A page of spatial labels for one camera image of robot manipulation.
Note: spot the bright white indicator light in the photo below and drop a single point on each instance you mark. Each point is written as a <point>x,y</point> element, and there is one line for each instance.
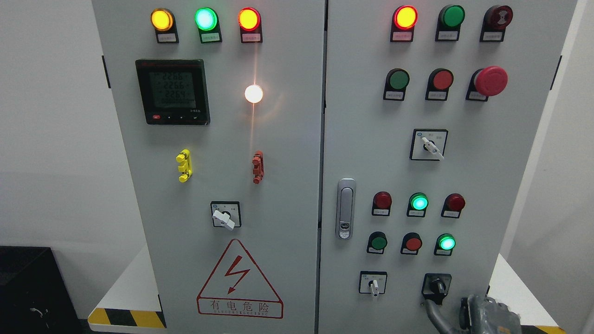
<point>253,93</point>

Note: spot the green push button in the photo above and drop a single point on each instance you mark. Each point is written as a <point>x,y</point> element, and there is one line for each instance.
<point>377,243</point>
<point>396,83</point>

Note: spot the unlit green indicator light top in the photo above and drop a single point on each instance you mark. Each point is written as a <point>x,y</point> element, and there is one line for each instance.
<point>449,22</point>

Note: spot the white selector switch upper right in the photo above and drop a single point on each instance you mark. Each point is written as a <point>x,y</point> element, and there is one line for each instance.
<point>428,144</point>

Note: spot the yellow indicator light top left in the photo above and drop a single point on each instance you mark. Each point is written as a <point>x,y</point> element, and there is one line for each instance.
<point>163,21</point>

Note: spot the yellow terminal connector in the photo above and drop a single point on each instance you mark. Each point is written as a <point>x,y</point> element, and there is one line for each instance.
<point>184,165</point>

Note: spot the green push button upper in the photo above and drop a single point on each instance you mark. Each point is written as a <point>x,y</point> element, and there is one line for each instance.
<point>396,83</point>

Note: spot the grey electrical control cabinet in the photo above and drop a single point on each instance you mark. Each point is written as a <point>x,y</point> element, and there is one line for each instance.
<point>322,66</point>

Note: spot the silver door lock handle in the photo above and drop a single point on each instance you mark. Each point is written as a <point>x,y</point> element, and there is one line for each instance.
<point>346,191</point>

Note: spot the black digital power meter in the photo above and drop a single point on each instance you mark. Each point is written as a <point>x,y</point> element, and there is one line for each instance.
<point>174,91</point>

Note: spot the red electrical hazard warning sticker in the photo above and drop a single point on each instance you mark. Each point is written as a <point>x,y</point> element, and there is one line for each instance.
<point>238,287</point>

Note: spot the dark red indicator light left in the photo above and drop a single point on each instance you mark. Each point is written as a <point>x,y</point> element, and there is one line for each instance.
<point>382,203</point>

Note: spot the red terminal connector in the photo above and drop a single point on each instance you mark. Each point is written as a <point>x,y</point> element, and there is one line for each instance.
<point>258,167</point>

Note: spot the lit red-rimmed indicator light left door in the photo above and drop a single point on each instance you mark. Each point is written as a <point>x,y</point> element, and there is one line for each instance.
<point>250,26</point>

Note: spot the black knob selector switch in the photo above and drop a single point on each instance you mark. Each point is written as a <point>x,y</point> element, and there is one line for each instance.
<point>435,287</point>

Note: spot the white selector switch left door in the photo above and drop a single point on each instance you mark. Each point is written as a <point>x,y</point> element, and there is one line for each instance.
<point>226,214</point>

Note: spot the lit green indicator light lower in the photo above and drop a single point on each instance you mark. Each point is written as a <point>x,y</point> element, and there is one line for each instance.
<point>445,243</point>

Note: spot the red push button upper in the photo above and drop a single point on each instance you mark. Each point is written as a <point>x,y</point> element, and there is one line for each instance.
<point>439,82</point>

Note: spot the dark red indicator light right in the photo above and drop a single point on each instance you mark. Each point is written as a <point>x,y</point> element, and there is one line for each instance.
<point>453,206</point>

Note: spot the red push button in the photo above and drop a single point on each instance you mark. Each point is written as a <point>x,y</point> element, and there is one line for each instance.
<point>439,82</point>
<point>411,244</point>

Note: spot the white platform with hazard stripes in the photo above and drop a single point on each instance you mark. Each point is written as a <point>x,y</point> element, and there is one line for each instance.
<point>132,304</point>

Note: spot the red push button lower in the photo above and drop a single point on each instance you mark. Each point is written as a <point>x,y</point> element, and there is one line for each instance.
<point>411,244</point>

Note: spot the lit red indicator light right door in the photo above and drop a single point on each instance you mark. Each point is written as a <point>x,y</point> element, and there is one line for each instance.
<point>403,21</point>

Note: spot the lit green indicator light middle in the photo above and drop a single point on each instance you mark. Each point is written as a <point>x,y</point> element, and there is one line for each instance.
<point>417,205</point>

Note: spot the white selector switch lower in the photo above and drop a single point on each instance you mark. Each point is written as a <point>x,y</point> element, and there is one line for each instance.
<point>372,282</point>

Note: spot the red emergency stop mushroom button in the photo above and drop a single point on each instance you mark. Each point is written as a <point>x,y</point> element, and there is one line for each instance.
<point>486,82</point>

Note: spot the lit green indicator light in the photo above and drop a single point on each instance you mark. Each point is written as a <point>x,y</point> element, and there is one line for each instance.
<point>445,243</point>
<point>417,205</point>
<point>208,24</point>

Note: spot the dark red buzzer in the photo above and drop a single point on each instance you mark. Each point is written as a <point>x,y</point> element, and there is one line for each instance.
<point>496,19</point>

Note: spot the lit green indicator light top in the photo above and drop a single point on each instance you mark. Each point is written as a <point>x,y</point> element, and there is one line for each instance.
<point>208,24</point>

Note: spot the white selector switch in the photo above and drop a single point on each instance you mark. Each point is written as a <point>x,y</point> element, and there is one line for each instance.
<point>372,282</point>
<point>428,144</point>

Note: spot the green push button lower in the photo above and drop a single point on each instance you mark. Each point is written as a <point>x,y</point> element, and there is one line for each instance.
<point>377,243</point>

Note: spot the dark red indicator light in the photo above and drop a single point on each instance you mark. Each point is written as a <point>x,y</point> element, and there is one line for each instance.
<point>382,203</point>
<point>453,206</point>

